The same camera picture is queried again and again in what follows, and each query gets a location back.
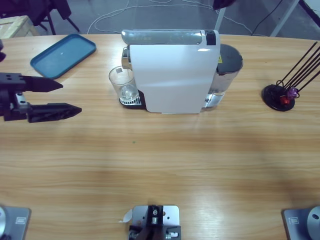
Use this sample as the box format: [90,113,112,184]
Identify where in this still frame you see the clear drinking glass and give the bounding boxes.
[108,65,140,105]

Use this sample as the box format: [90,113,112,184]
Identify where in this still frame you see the white metal frame leg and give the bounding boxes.
[271,0,300,37]
[214,7,229,32]

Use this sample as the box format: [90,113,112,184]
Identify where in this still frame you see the black drip tray metal grille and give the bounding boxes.
[118,91,147,111]

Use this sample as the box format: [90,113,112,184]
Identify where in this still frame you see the black floor cable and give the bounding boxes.
[250,0,285,36]

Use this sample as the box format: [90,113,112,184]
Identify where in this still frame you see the white floor cable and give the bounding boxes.
[87,0,253,36]

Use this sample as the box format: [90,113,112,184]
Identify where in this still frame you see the wooden crate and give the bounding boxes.
[0,15,41,40]

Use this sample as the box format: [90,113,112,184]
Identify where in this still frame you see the purple coffee capsule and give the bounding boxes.
[286,87,299,99]

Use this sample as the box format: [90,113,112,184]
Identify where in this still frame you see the black chair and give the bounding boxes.
[0,0,81,36]

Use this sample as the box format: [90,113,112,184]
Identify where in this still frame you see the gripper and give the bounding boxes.
[0,72,83,123]

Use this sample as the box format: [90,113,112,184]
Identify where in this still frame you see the white paper tag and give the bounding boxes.
[118,209,134,224]

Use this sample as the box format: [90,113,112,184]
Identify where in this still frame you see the silver machine lever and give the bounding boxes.
[121,29,204,46]

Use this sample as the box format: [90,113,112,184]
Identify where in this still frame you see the blue plastic tray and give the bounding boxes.
[29,33,98,81]

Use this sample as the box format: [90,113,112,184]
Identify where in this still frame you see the white block with dark post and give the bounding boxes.
[128,204,183,240]

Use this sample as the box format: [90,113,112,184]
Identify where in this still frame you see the white coffee machine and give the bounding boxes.
[121,29,222,115]

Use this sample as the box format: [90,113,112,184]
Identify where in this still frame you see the black capsule holder with rods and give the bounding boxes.
[261,41,320,112]

